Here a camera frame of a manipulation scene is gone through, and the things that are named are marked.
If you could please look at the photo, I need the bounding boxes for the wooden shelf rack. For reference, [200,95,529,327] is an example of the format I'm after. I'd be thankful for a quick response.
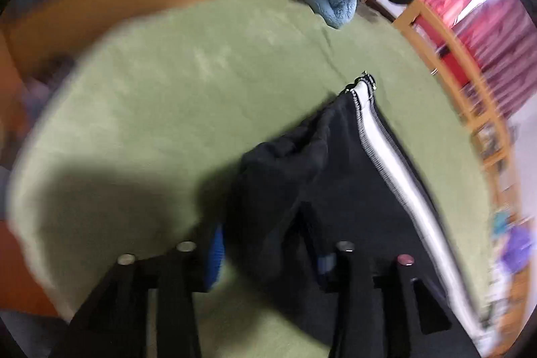
[392,0,521,325]

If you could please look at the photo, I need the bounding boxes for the pink patterned curtain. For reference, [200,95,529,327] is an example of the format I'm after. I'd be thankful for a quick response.
[415,0,537,119]

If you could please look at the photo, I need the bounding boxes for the green blanket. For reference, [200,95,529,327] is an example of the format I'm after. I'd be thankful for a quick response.
[6,0,496,358]

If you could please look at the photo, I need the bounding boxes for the black pants with white stripe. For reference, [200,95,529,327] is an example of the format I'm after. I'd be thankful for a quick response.
[226,70,487,358]

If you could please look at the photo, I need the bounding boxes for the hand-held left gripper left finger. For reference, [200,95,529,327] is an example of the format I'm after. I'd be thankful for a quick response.
[50,224,227,358]

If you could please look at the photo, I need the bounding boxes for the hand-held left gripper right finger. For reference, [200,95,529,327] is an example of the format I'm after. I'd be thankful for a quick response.
[315,241,479,358]

